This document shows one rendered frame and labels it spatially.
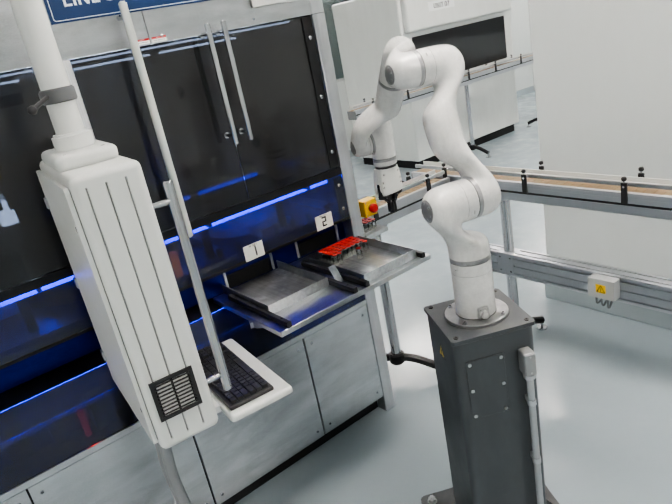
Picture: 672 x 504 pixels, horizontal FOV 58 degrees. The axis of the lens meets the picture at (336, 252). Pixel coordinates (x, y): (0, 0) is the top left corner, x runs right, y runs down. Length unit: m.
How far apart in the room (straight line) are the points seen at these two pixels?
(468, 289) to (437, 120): 0.49
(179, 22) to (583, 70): 1.99
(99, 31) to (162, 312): 0.92
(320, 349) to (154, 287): 1.20
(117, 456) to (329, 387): 0.92
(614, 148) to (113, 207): 2.50
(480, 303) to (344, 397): 1.13
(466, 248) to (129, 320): 0.92
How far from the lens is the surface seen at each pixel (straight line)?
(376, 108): 2.03
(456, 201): 1.69
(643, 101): 3.21
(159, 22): 2.14
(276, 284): 2.32
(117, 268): 1.52
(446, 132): 1.72
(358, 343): 2.74
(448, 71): 1.77
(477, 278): 1.79
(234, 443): 2.53
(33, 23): 1.67
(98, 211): 1.48
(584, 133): 3.38
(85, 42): 2.05
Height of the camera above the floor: 1.76
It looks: 20 degrees down
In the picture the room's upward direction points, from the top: 11 degrees counter-clockwise
